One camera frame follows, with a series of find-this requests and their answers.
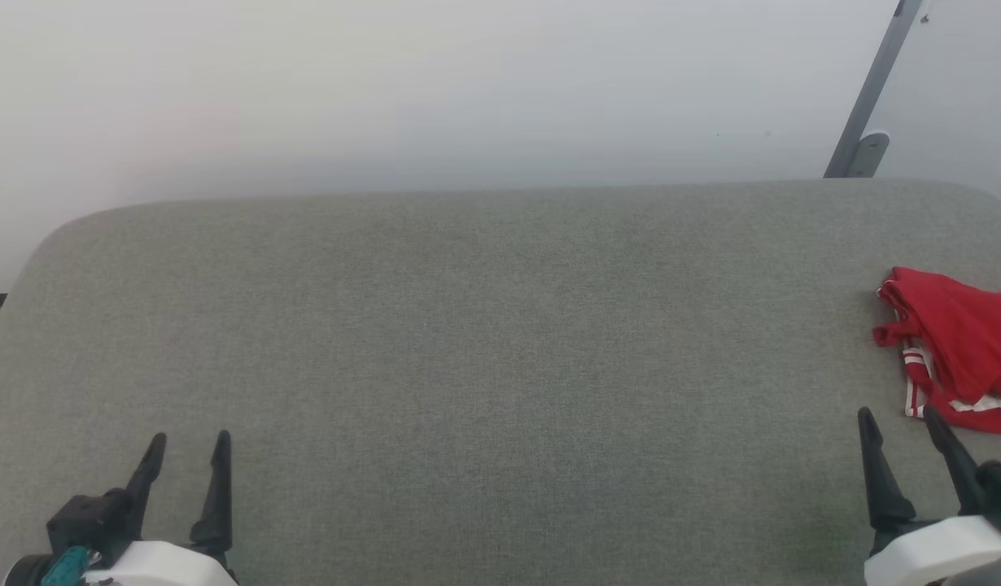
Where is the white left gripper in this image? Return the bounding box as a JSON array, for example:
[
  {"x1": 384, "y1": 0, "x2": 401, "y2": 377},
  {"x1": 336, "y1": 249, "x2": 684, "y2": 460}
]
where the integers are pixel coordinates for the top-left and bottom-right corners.
[{"x1": 81, "y1": 429, "x2": 240, "y2": 586}]

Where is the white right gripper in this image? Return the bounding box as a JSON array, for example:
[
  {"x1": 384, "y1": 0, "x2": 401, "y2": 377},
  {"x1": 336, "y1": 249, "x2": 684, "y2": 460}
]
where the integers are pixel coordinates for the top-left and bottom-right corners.
[{"x1": 856, "y1": 405, "x2": 1001, "y2": 586}]

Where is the red garment with white stripes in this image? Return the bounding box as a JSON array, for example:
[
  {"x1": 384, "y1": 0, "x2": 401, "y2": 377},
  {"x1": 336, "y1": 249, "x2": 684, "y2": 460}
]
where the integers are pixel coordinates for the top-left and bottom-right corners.
[{"x1": 872, "y1": 265, "x2": 1001, "y2": 435}]

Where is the grey metal partition post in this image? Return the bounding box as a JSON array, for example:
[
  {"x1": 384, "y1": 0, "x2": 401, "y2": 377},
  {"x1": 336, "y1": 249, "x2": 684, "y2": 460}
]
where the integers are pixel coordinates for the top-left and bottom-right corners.
[{"x1": 822, "y1": 0, "x2": 925, "y2": 179}]

